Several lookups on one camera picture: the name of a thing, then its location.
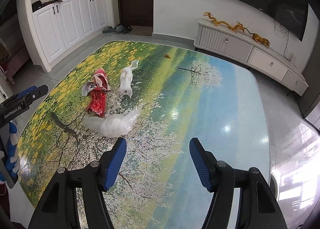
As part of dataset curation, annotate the person's left hand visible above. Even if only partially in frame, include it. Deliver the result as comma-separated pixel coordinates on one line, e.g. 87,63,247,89
5,121,21,181

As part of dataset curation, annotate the brown door mat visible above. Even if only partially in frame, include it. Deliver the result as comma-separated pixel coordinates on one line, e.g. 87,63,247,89
114,26,153,37

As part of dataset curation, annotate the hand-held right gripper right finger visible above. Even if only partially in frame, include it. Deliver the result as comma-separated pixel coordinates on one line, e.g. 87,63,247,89
189,137,288,229

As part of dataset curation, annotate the golden tiger figurine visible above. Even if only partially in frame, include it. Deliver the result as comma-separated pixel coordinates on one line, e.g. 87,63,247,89
251,33,270,48

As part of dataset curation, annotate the long golden dragon figurine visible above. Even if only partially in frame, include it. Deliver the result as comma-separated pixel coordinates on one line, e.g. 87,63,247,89
203,12,234,30

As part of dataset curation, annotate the white television stand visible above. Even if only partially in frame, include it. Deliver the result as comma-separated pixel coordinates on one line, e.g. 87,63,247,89
194,18,309,97

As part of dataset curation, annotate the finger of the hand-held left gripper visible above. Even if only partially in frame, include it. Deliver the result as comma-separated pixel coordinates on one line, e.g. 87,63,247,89
10,85,49,106

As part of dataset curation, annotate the clear plastic bag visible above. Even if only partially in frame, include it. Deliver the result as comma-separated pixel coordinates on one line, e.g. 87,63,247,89
83,106,143,138

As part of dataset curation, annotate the black television cable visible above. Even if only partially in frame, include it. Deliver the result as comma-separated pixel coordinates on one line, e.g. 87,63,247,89
274,19,290,57

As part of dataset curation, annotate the white lower cabinet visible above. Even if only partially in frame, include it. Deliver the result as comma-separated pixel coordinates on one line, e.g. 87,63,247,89
30,0,108,72

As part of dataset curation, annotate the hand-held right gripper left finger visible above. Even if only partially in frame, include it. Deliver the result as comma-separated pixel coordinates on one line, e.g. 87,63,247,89
28,137,127,229

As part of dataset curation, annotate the pinkish red packet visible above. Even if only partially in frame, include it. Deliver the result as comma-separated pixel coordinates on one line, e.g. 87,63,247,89
82,67,111,97

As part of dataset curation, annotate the grey refrigerator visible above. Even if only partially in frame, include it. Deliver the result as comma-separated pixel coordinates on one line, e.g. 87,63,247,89
300,79,320,119

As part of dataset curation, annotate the white plastic bag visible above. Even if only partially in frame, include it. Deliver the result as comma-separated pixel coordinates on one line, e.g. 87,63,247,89
119,60,140,99

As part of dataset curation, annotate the brown bag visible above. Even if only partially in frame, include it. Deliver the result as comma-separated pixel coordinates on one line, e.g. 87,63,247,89
41,0,63,7

